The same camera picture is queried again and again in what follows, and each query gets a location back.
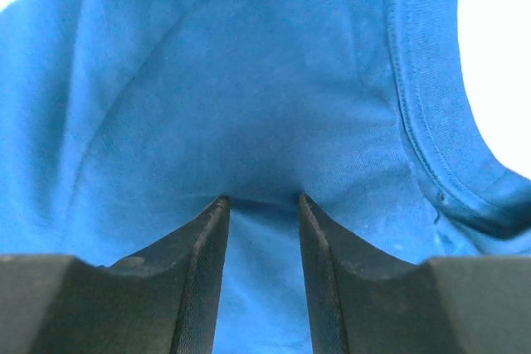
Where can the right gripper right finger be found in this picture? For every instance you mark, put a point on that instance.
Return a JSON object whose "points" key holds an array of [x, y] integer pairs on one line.
{"points": [[363, 300]]}

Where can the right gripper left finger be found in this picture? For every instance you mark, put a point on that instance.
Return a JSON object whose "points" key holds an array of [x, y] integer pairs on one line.
{"points": [[161, 299]]}

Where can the dark blue t shirt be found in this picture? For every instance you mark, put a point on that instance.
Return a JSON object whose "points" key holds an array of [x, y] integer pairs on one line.
{"points": [[122, 119]]}

